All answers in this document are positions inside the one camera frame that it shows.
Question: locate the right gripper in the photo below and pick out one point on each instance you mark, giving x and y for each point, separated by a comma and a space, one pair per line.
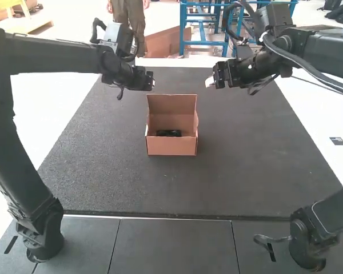
234, 72

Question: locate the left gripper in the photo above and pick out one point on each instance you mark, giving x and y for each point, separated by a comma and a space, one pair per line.
141, 80

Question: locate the cardboard box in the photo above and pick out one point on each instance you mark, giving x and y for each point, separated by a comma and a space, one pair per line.
171, 145

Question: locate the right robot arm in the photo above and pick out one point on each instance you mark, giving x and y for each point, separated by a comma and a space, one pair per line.
317, 42

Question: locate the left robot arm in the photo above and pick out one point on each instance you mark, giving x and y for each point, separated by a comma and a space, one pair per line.
45, 57

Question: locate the brown cardboard carton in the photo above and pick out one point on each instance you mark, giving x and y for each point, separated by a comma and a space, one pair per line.
160, 42

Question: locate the black square fan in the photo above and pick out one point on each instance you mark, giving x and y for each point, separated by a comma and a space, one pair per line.
168, 133

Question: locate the person's legs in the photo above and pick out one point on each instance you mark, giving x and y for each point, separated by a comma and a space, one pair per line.
134, 17

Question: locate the black mat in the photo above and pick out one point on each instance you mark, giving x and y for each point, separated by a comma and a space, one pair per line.
103, 157

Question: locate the wooden pallet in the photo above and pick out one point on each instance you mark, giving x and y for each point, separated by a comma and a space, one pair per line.
37, 25

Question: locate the small black card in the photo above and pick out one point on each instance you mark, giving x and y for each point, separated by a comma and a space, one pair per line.
338, 141

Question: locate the black bag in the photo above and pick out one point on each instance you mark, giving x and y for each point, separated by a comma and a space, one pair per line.
341, 12

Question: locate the dark base panel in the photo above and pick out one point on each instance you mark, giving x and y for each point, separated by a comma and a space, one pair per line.
83, 245
174, 248
254, 262

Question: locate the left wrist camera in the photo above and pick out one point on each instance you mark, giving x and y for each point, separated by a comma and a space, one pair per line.
115, 38

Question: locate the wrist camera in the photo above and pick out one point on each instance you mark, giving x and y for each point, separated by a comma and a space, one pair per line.
115, 38
275, 14

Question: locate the blue metal frame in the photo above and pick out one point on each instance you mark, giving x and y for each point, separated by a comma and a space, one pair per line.
188, 25

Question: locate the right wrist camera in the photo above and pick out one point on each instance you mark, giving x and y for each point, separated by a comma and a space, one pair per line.
275, 14

